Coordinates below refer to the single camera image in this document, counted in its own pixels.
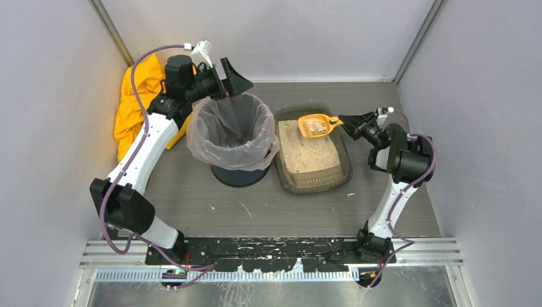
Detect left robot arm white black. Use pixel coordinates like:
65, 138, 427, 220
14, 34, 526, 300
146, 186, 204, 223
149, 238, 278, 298
89, 55, 253, 249

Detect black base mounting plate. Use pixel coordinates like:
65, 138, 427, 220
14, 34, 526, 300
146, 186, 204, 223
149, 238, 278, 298
145, 234, 395, 272

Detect orange plastic litter scoop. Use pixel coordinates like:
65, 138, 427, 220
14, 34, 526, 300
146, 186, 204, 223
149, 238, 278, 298
298, 113, 344, 138

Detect aluminium rail frame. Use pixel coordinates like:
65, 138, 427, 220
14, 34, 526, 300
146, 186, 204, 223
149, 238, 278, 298
80, 237, 463, 287

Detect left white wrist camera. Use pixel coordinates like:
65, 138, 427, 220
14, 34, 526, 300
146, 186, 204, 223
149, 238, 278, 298
183, 39, 213, 68

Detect translucent trash bag liner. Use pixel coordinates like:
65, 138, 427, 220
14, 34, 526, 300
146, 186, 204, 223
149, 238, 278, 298
186, 93, 281, 171

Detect yellow cloth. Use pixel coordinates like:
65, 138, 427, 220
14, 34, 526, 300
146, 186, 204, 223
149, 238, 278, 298
113, 53, 165, 162

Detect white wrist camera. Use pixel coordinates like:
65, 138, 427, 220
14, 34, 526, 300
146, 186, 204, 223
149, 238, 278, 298
183, 39, 213, 68
376, 107, 395, 126

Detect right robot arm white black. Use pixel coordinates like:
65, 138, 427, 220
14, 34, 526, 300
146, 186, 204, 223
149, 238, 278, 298
338, 107, 436, 263

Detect dark translucent litter box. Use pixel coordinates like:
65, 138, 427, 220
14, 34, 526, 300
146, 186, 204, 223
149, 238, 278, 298
274, 103, 353, 193

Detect black trash bin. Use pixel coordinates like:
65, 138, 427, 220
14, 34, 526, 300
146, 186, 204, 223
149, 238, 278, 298
210, 165, 270, 188

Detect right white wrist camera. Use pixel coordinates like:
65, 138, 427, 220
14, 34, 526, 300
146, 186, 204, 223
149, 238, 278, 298
376, 107, 395, 126

